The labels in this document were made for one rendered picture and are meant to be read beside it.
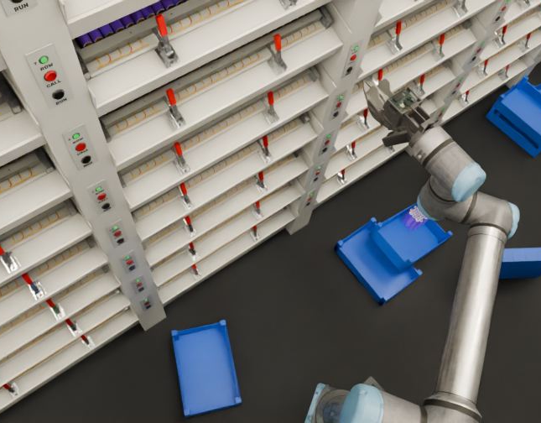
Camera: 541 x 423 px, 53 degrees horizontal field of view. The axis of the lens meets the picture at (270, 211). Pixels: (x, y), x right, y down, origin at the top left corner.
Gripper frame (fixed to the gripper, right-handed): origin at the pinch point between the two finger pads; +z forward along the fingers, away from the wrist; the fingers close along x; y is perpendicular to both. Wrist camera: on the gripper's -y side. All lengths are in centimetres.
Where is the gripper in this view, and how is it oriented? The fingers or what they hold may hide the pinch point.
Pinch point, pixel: (366, 87)
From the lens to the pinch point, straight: 144.0
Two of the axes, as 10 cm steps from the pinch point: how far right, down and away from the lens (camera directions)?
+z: -5.9, -7.4, 3.1
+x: -8.0, 5.1, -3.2
